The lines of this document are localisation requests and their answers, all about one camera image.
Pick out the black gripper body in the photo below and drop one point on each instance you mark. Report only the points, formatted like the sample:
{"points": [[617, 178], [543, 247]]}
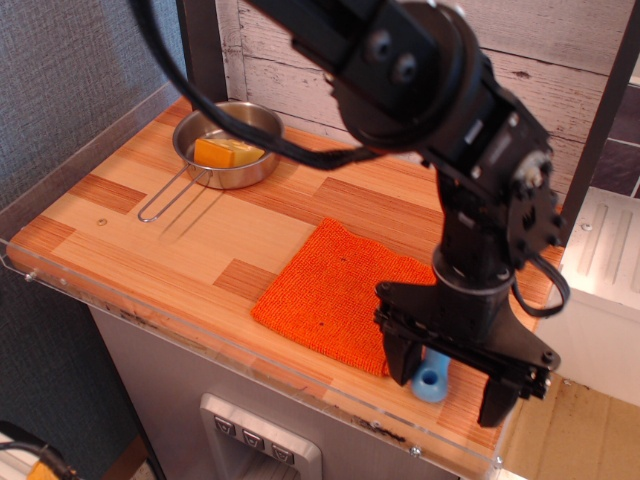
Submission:
{"points": [[472, 323]]}

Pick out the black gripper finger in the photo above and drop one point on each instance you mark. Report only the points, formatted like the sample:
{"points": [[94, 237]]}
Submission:
{"points": [[498, 401], [404, 356]]}

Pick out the blue spoon with grey bowl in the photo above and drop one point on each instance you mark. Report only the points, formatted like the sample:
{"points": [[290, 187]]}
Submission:
{"points": [[430, 382]]}

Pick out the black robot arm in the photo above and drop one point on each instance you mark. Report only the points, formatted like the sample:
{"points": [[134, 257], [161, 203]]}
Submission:
{"points": [[411, 77]]}

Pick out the orange knitted cloth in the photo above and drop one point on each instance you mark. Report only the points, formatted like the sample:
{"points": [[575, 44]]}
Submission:
{"points": [[325, 299]]}

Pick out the white toy appliance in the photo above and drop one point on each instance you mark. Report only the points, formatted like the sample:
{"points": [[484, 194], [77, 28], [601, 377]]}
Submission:
{"points": [[597, 333]]}

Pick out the silver dispenser panel with buttons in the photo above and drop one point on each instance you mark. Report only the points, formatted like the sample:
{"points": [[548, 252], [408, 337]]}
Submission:
{"points": [[257, 440]]}

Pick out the grey toy fridge cabinet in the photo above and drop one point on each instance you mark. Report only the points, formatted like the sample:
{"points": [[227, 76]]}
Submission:
{"points": [[166, 382]]}

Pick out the yellow cheese wedge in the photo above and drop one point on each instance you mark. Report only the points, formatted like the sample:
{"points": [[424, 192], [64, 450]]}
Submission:
{"points": [[225, 153]]}

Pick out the black and yellow object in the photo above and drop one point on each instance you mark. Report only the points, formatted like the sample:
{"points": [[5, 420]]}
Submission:
{"points": [[26, 456]]}

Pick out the steel pan with wire handle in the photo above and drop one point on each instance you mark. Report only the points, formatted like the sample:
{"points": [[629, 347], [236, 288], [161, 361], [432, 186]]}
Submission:
{"points": [[195, 126]]}

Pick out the dark right vertical post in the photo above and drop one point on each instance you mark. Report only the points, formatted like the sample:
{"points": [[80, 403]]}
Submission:
{"points": [[609, 104]]}

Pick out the dark vertical post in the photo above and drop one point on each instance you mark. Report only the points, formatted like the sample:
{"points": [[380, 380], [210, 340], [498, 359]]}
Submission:
{"points": [[609, 104], [202, 47]]}

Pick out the dark left vertical post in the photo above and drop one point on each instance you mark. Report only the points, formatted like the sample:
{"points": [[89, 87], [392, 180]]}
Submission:
{"points": [[202, 47]]}

